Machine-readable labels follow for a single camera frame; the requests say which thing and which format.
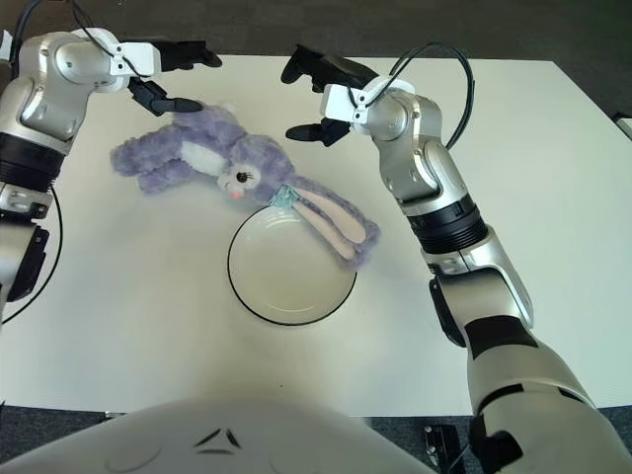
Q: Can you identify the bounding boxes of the white plate with black rim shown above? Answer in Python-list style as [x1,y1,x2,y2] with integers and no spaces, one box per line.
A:
[226,201,359,327]

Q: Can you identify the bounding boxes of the purple plush bunny doll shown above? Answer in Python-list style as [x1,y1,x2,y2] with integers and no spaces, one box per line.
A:
[109,101,382,272]

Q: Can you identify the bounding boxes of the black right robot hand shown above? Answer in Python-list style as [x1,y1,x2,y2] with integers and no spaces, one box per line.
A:
[279,42,381,148]

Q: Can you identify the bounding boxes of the grey robot torso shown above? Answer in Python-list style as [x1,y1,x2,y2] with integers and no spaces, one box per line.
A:
[0,394,445,474]

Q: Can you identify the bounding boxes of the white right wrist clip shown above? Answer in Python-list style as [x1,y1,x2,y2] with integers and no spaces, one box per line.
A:
[320,82,370,124]

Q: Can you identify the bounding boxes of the black under-table bracket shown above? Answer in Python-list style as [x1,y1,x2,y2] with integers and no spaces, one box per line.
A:
[423,423,468,474]

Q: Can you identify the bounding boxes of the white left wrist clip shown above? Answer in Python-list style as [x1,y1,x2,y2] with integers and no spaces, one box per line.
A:
[109,41,162,78]

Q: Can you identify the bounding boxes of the white neighbouring table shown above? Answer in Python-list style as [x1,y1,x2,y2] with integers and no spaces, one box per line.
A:
[611,112,632,144]

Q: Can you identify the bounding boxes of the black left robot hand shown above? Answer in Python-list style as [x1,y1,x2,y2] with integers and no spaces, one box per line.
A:
[126,39,223,118]

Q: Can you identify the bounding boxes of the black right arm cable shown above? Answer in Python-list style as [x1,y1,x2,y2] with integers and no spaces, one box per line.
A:
[384,42,475,149]

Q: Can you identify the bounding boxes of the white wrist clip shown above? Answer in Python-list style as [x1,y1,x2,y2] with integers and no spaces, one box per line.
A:
[109,41,162,78]
[320,82,370,124]

